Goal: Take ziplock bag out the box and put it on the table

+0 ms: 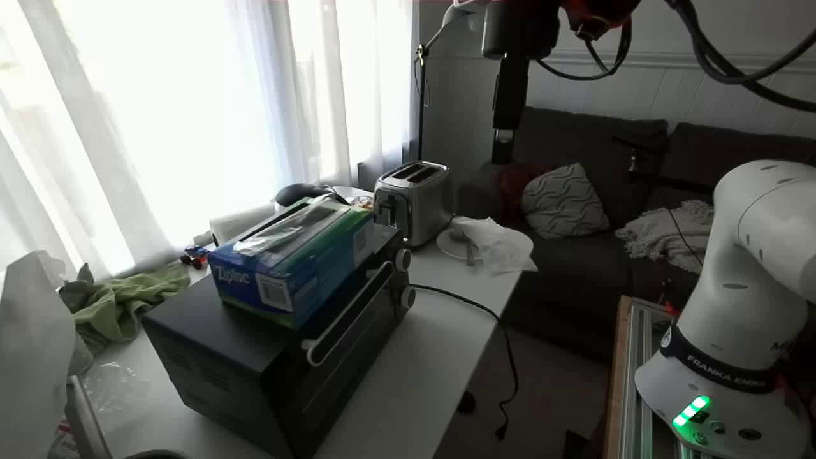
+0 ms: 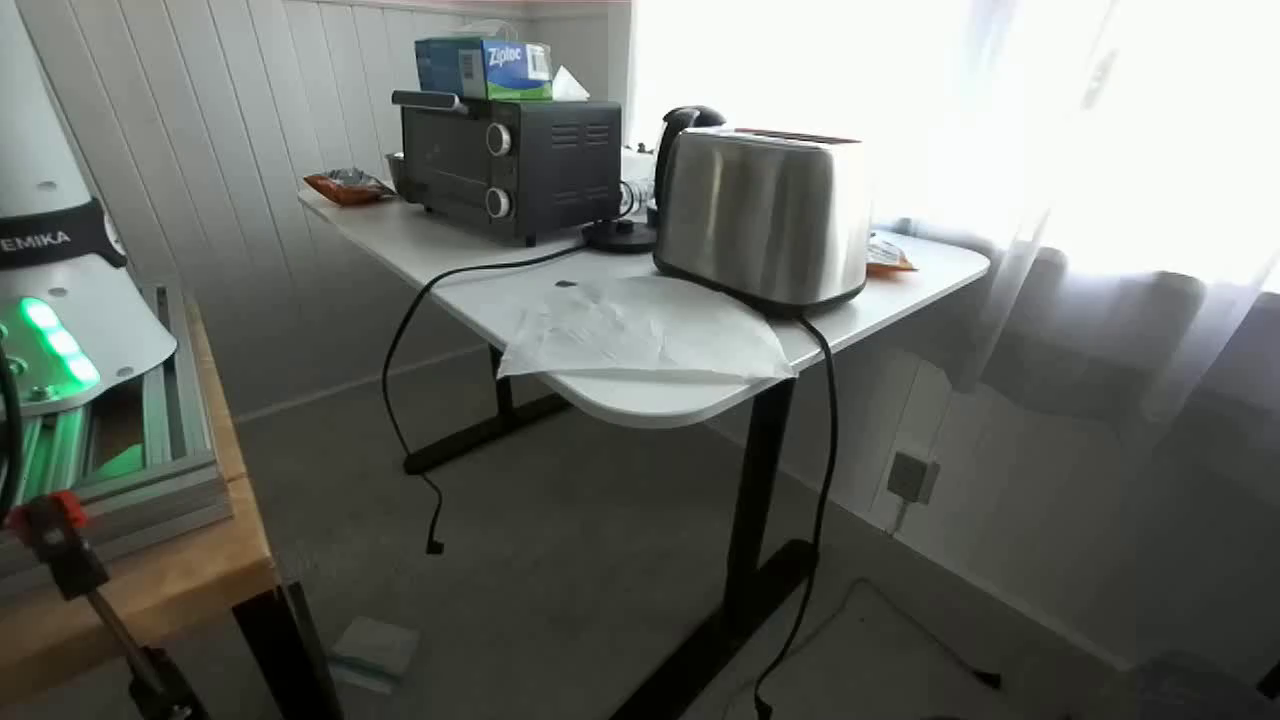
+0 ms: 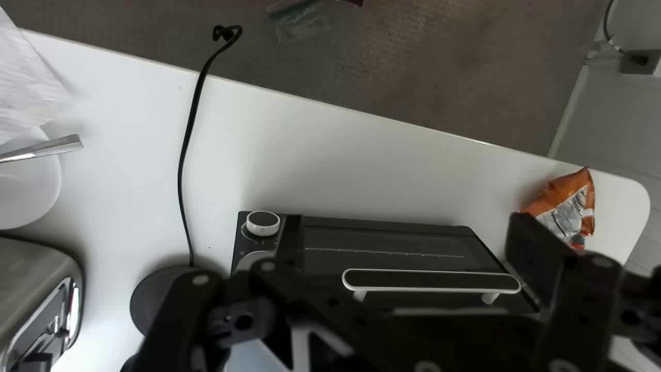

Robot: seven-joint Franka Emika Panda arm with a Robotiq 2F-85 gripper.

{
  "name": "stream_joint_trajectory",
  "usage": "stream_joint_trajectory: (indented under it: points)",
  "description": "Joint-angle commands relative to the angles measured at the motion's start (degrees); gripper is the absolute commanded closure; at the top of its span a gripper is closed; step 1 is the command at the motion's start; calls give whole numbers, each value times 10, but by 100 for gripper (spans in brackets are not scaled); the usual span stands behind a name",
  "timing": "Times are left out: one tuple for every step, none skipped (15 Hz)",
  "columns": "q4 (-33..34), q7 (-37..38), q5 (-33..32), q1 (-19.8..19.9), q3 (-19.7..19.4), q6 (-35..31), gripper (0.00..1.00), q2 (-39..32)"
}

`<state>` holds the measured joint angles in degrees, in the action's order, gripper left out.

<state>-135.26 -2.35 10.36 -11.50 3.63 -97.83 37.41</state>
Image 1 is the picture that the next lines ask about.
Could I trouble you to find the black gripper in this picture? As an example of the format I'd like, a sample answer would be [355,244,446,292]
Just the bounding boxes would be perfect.
[483,0,560,164]

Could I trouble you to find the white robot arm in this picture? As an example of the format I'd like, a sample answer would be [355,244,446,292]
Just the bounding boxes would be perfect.
[483,0,816,459]

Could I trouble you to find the blue ziploc box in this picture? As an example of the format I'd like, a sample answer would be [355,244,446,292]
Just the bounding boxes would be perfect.
[208,197,372,329]

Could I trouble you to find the dark red pillow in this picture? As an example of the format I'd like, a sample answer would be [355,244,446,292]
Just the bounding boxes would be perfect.
[495,164,548,227]

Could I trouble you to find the grey patterned pillow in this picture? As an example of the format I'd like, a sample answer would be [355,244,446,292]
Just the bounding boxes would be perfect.
[520,164,609,239]

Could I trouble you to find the silver toaster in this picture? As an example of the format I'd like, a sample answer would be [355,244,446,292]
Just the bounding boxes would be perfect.
[374,161,453,248]

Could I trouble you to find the dark grey sofa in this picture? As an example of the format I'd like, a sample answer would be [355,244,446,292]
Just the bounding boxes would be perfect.
[458,110,816,363]

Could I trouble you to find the white crumpled cloth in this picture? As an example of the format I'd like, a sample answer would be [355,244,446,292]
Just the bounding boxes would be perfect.
[437,217,532,276]

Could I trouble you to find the white blanket on sofa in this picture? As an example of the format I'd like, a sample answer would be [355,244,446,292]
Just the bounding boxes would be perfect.
[615,198,715,272]

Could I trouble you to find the white sheer curtain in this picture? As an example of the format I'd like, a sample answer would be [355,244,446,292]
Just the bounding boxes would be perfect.
[0,0,418,276]

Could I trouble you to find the black toaster oven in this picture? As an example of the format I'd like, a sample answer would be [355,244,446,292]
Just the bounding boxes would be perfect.
[143,224,414,459]

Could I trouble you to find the green cloth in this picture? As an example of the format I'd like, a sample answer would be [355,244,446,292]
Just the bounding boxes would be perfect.
[58,262,192,355]

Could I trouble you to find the black power cable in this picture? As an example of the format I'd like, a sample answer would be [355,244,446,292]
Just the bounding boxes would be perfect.
[410,280,523,444]

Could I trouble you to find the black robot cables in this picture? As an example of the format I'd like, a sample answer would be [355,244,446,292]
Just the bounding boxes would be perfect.
[532,0,816,114]

